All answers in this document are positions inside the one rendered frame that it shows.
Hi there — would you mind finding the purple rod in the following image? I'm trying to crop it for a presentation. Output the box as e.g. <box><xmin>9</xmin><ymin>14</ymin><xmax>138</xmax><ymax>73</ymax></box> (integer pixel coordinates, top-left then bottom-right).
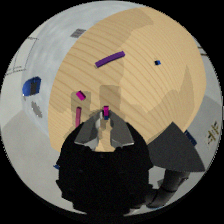
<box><xmin>95</xmin><ymin>51</ymin><xmax>125</xmax><ymax>68</ymax></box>

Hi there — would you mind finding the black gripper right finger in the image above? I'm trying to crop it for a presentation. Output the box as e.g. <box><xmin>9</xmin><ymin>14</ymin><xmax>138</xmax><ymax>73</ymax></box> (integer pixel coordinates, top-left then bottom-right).
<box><xmin>108</xmin><ymin>110</ymin><xmax>154</xmax><ymax>169</ymax></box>

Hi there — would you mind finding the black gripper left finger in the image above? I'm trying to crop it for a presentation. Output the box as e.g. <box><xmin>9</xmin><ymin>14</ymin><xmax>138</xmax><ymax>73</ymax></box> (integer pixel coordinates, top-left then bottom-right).
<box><xmin>56</xmin><ymin>110</ymin><xmax>104</xmax><ymax>166</ymax></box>

